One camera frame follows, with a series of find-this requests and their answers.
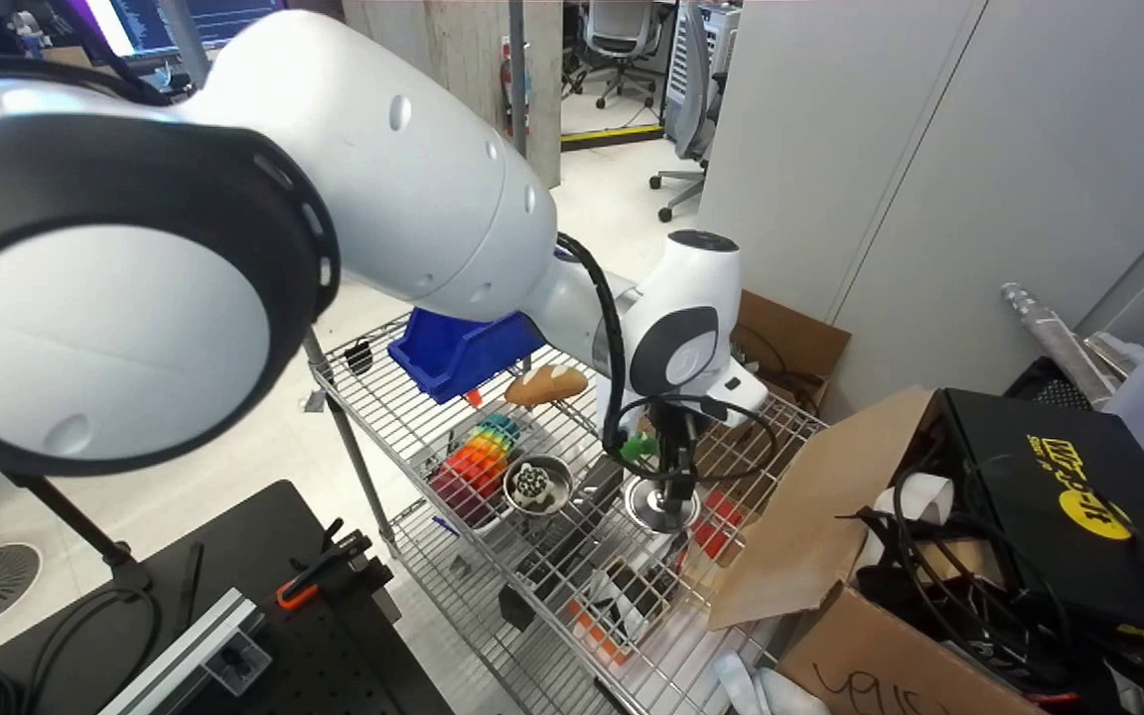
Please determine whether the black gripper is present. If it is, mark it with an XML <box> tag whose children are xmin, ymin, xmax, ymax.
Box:
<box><xmin>646</xmin><ymin>396</ymin><xmax>712</xmax><ymax>490</ymax></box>

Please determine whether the silver pot lid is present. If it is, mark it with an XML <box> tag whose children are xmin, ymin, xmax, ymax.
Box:
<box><xmin>625</xmin><ymin>476</ymin><xmax>708</xmax><ymax>538</ymax></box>

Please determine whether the small silver pot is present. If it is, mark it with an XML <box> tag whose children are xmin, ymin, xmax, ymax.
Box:
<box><xmin>499</xmin><ymin>449</ymin><xmax>584</xmax><ymax>520</ymax></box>

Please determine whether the red flat packet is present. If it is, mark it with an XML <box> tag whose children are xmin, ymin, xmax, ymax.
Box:
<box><xmin>687</xmin><ymin>485</ymin><xmax>751</xmax><ymax>566</ymax></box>

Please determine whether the brown bread toy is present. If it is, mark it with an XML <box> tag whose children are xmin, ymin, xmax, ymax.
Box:
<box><xmin>499</xmin><ymin>361</ymin><xmax>592</xmax><ymax>414</ymax></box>

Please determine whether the large open cardboard box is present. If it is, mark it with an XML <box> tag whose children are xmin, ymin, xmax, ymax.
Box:
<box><xmin>708</xmin><ymin>382</ymin><xmax>1055</xmax><ymax>715</ymax></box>

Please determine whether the rainbow stacking toy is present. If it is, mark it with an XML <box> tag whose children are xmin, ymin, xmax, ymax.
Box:
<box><xmin>441</xmin><ymin>404</ymin><xmax>534</xmax><ymax>502</ymax></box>

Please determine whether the blue plastic bin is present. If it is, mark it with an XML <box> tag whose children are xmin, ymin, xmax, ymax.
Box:
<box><xmin>387</xmin><ymin>302</ymin><xmax>553</xmax><ymax>404</ymax></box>

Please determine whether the grey office chair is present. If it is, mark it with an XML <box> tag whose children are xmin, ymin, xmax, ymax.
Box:
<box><xmin>646</xmin><ymin>0</ymin><xmax>751</xmax><ymax>227</ymax></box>

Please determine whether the orange and black clamp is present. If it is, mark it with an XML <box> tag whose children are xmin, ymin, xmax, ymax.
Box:
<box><xmin>270</xmin><ymin>517</ymin><xmax>399</xmax><ymax>620</ymax></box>

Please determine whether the black bag with yellow logo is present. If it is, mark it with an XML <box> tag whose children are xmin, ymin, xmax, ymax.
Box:
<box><xmin>930</xmin><ymin>387</ymin><xmax>1144</xmax><ymax>655</ymax></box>

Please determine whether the office chair with white back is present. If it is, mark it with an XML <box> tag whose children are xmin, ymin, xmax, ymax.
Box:
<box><xmin>564</xmin><ymin>0</ymin><xmax>669</xmax><ymax>113</ymax></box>

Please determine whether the black perforated breadboard table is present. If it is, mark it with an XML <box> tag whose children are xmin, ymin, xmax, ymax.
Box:
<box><xmin>0</xmin><ymin>476</ymin><xmax>461</xmax><ymax>715</ymax></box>

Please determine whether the black tripod pole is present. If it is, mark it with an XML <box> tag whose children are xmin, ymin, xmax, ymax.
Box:
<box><xmin>12</xmin><ymin>464</ymin><xmax>164</xmax><ymax>606</ymax></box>

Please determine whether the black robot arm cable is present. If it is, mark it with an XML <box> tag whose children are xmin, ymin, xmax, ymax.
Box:
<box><xmin>553</xmin><ymin>227</ymin><xmax>789</xmax><ymax>490</ymax></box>

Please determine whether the metal wire cart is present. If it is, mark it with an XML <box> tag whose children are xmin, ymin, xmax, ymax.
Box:
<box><xmin>302</xmin><ymin>306</ymin><xmax>834</xmax><ymax>715</ymax></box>

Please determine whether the aluminium extrusion rail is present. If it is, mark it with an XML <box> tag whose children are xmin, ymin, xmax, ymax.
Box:
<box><xmin>94</xmin><ymin>586</ymin><xmax>273</xmax><ymax>715</ymax></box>

